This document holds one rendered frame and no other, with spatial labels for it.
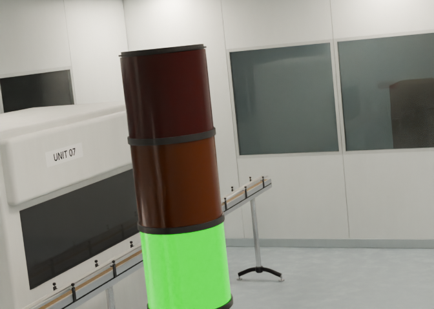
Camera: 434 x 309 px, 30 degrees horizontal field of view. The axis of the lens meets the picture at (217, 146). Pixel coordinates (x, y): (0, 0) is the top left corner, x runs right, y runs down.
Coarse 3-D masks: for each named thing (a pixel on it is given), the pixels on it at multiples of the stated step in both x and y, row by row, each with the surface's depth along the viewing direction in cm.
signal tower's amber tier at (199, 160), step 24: (168, 144) 44; (192, 144) 44; (144, 168) 45; (168, 168) 44; (192, 168) 44; (216, 168) 46; (144, 192) 45; (168, 192) 44; (192, 192) 45; (216, 192) 46; (144, 216) 45; (168, 216) 45; (192, 216) 45; (216, 216) 46
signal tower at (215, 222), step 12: (156, 48) 43; (168, 48) 43; (180, 48) 44; (192, 48) 44; (204, 132) 45; (132, 144) 45; (144, 144) 44; (156, 144) 44; (144, 228) 46; (156, 228) 45; (168, 228) 45; (180, 228) 45; (192, 228) 45; (204, 228) 45
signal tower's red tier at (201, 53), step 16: (128, 64) 44; (144, 64) 44; (160, 64) 43; (176, 64) 44; (192, 64) 44; (128, 80) 45; (144, 80) 44; (160, 80) 44; (176, 80) 44; (192, 80) 44; (208, 80) 46; (128, 96) 45; (144, 96) 44; (160, 96) 44; (176, 96) 44; (192, 96) 44; (208, 96) 45; (128, 112) 45; (144, 112) 44; (160, 112) 44; (176, 112) 44; (192, 112) 44; (208, 112) 45; (128, 128) 46; (144, 128) 44; (160, 128) 44; (176, 128) 44; (192, 128) 44; (208, 128) 45
